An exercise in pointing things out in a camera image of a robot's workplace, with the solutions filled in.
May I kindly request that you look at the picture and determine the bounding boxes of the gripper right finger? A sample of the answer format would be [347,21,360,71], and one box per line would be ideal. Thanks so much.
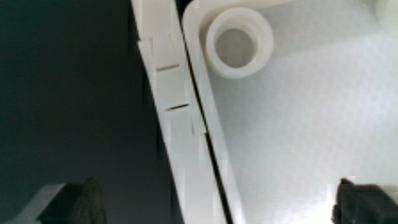
[333,178,398,224]

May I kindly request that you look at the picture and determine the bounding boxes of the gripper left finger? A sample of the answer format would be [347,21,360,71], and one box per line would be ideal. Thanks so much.
[11,178,107,224]

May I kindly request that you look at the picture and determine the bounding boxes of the white desk top tray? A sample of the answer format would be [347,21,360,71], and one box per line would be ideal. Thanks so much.
[184,0,398,224]

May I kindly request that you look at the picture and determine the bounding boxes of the white front border bar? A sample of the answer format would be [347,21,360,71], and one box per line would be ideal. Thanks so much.
[132,0,228,224]

